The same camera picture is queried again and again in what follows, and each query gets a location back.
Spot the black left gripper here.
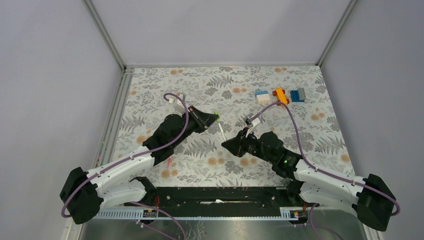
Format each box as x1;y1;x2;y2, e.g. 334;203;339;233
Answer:
171;105;219;148

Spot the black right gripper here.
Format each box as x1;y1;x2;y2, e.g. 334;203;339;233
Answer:
221;127;275;164

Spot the white green marker pen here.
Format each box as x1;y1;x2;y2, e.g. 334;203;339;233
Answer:
217;121;227;142

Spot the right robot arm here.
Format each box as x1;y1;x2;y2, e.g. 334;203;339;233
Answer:
221;128;396;232

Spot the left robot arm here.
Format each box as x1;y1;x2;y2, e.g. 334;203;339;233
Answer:
59;106;219;225

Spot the blue white toy block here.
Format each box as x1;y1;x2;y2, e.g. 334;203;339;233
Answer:
254;91;271;104

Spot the orange toy car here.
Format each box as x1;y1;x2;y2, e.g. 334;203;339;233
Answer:
272;88;290;105

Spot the floral patterned table mat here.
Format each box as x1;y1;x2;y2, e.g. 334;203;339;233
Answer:
112;66;354;187

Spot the blue grey toy block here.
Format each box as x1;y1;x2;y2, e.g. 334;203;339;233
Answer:
290;87;306;103

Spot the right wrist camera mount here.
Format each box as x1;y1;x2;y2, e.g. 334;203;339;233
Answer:
245;117;262;131

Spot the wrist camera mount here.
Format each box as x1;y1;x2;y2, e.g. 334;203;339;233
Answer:
167;92;186;114
245;117;262;131

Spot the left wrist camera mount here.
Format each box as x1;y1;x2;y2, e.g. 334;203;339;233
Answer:
167;92;186;114

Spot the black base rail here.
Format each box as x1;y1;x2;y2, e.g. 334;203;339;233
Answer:
140;186;310;213

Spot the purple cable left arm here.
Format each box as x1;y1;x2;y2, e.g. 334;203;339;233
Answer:
61;92;190;219

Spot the white slotted cable duct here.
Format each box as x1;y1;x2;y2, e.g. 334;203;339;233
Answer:
93;207;308;221

